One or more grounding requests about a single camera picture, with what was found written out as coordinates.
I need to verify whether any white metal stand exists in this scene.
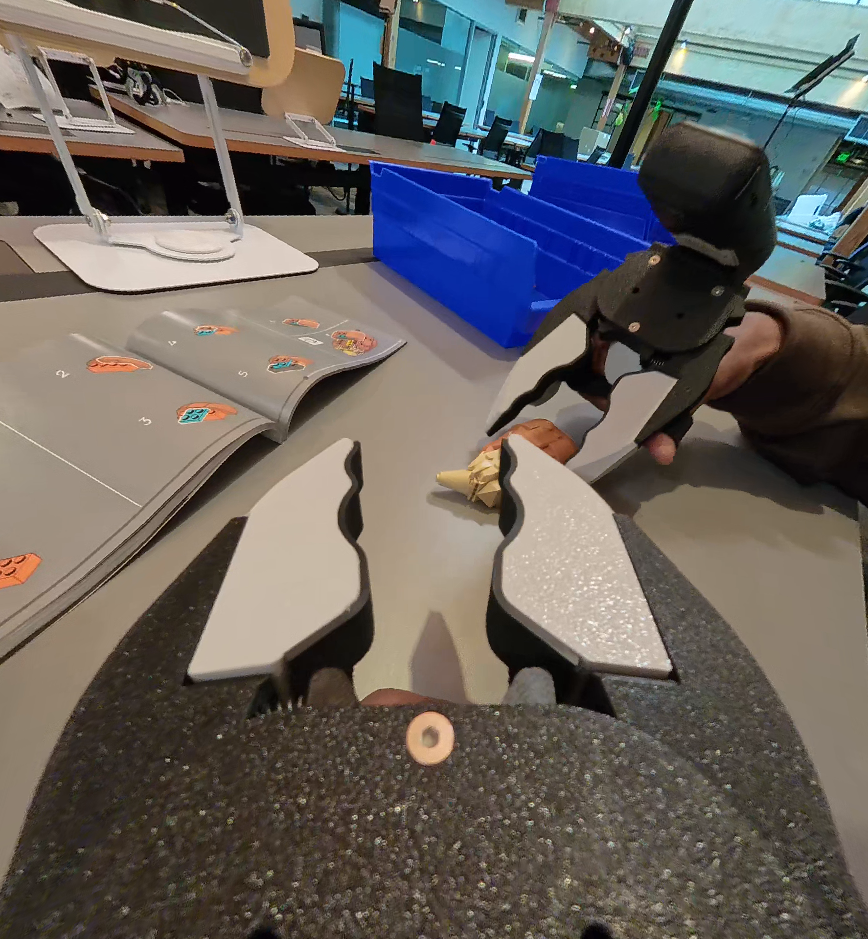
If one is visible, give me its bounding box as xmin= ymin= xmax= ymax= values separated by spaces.
xmin=0 ymin=0 xmax=320 ymax=294

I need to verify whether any white paper sheet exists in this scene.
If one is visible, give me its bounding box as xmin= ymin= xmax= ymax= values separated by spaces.
xmin=0 ymin=43 xmax=45 ymax=111

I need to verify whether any small white stand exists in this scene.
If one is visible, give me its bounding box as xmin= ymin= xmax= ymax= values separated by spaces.
xmin=282 ymin=112 xmax=348 ymax=153
xmin=34 ymin=47 xmax=136 ymax=136

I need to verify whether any brown-edged background desk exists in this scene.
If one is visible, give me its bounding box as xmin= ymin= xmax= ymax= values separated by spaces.
xmin=0 ymin=95 xmax=185 ymax=164

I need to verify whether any person's right forearm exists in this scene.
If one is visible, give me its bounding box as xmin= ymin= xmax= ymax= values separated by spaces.
xmin=709 ymin=297 xmax=868 ymax=533

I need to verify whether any blue plastic bin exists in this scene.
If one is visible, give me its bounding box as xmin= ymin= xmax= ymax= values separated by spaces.
xmin=370 ymin=160 xmax=659 ymax=350
xmin=529 ymin=154 xmax=679 ymax=250

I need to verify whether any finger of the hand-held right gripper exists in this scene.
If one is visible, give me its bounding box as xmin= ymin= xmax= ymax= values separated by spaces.
xmin=566 ymin=365 xmax=685 ymax=485
xmin=485 ymin=312 xmax=593 ymax=437

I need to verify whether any row of black office chairs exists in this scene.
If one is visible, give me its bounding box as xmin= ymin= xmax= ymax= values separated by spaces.
xmin=361 ymin=62 xmax=611 ymax=166

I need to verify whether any brown tan brick-built head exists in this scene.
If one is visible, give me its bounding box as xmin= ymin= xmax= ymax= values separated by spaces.
xmin=435 ymin=418 xmax=580 ymax=512

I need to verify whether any person's right hand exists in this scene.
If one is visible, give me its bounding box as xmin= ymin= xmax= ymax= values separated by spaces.
xmin=643 ymin=301 xmax=786 ymax=467

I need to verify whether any wood-rimmed black panel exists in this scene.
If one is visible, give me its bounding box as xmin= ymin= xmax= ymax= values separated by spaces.
xmin=67 ymin=0 xmax=297 ymax=89

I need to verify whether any black pole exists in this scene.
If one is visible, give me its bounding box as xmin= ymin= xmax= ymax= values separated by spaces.
xmin=610 ymin=0 xmax=697 ymax=171

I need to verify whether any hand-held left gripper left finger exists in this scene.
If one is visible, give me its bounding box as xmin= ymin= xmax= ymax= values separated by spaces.
xmin=186 ymin=438 xmax=375 ymax=709

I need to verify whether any black tilted stand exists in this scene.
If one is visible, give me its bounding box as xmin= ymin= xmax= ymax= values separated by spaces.
xmin=764 ymin=33 xmax=862 ymax=158

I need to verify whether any black office chair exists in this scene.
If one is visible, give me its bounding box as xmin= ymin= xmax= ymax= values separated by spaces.
xmin=816 ymin=227 xmax=868 ymax=316

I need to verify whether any grey instruction booklet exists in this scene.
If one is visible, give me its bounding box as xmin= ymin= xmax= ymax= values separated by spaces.
xmin=0 ymin=295 xmax=408 ymax=687

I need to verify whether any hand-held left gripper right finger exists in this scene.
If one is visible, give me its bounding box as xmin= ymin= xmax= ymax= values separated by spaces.
xmin=486 ymin=435 xmax=675 ymax=707

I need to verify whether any wooden pillar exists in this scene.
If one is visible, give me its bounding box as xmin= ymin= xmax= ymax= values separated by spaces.
xmin=518 ymin=0 xmax=558 ymax=136

